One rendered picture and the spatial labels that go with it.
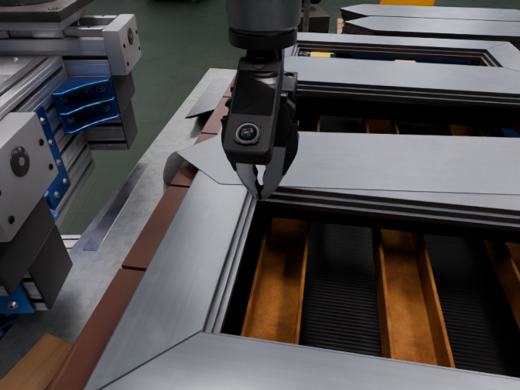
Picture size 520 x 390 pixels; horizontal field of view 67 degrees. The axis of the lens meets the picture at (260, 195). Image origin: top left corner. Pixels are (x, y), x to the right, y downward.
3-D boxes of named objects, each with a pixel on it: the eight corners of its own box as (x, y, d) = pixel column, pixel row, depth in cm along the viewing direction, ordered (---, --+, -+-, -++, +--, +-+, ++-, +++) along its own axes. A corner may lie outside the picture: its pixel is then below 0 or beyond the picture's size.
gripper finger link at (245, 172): (266, 179, 56) (266, 120, 50) (259, 205, 51) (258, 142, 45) (244, 177, 56) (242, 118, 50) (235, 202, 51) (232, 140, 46)
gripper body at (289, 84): (297, 116, 51) (303, 17, 44) (291, 149, 44) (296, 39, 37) (240, 112, 52) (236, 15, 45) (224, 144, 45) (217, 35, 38)
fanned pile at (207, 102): (254, 81, 139) (254, 70, 136) (229, 134, 108) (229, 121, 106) (220, 79, 140) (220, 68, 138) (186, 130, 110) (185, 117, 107)
